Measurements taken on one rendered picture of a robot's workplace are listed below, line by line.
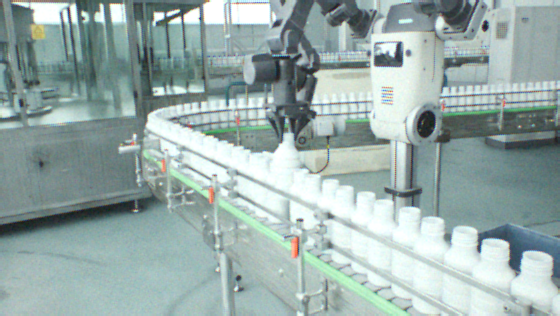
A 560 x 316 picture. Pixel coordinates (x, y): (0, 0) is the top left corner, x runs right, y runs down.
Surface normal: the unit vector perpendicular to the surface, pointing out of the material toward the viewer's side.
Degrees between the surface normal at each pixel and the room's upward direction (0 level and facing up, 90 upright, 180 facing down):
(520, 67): 90
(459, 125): 89
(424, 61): 90
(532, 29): 90
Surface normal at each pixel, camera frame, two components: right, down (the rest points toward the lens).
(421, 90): 0.51, 0.36
